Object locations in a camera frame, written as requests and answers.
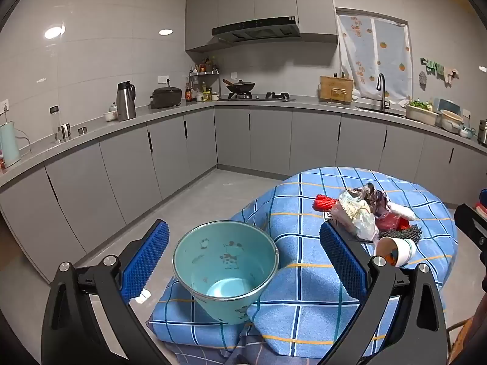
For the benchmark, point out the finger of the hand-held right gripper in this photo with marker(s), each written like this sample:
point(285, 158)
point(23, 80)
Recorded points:
point(471, 224)

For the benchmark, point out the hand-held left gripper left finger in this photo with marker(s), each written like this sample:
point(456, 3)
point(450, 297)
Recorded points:
point(146, 262)

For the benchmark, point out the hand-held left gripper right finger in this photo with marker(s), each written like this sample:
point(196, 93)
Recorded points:
point(342, 262)

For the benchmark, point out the clear plastic bag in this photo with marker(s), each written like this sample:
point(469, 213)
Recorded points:
point(354, 216)

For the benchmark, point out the white paper cup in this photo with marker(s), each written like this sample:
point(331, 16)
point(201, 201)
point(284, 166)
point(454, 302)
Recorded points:
point(403, 249)

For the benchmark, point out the red foam net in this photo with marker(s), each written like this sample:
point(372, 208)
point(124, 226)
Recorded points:
point(325, 202)

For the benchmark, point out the red plastic wrapper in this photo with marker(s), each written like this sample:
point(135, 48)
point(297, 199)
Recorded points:
point(392, 222)

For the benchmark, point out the black mesh scrubber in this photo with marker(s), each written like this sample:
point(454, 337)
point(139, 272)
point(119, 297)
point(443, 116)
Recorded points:
point(407, 232)

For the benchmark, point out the teal enamel bucket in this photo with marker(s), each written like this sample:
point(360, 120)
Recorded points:
point(213, 258)

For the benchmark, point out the purple foil wrapper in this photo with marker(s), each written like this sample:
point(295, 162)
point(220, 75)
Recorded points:
point(374, 197)

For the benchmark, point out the blue plaid tablecloth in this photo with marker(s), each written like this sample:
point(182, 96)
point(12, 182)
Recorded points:
point(304, 311)

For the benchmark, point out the grey base cabinets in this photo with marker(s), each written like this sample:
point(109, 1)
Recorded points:
point(125, 167)

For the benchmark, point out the white bowl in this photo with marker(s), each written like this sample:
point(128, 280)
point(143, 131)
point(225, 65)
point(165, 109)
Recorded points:
point(451, 121)

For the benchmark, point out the beige basin with greens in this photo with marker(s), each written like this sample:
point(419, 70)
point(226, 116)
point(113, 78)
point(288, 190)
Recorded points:
point(420, 116)

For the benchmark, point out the light blue tray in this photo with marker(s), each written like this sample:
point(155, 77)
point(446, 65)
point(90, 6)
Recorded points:
point(449, 103)

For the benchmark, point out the small white cup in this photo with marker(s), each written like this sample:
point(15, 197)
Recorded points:
point(109, 116)

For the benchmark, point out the steel thermos jug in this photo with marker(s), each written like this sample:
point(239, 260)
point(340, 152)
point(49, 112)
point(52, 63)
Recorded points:
point(125, 102)

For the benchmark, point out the black cooker pot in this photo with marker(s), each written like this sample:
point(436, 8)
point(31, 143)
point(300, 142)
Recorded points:
point(167, 97)

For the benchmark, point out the dark kitchen faucet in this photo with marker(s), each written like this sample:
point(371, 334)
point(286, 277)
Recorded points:
point(381, 83)

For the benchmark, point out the glass bottle with black lid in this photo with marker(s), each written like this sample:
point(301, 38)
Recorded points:
point(54, 121)

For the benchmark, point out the dark sauce bottle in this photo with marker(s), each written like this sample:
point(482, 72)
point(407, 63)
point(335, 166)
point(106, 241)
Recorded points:
point(188, 93)

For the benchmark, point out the wooden cutting board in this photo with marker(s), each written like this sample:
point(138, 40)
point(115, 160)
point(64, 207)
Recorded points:
point(334, 87)

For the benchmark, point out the gas stove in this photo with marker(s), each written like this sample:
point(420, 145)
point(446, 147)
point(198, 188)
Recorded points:
point(277, 96)

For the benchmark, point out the mint electric kettle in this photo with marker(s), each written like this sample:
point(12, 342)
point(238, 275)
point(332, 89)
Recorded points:
point(8, 144)

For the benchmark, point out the metal spice rack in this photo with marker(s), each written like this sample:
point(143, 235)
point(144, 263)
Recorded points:
point(205, 72)

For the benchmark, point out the black wok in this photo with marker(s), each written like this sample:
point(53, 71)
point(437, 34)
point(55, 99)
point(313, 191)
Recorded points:
point(240, 85)

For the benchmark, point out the white orange-print curtain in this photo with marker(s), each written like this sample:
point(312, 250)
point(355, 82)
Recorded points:
point(365, 53)

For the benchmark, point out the black range hood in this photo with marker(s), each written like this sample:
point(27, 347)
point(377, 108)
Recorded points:
point(258, 28)

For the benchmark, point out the wall hook rack with cloths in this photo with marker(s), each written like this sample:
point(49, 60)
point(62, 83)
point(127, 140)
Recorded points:
point(435, 66)

